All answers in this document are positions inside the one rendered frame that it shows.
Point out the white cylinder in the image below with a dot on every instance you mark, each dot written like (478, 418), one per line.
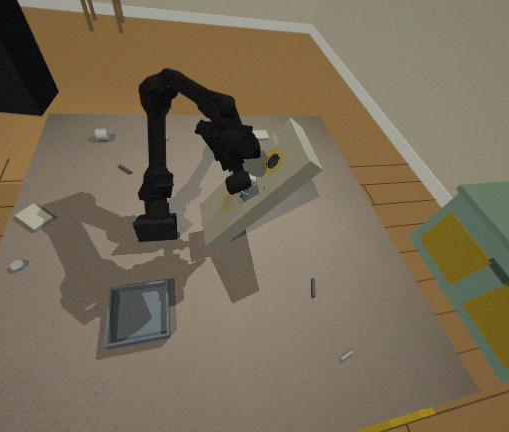
(253, 181)

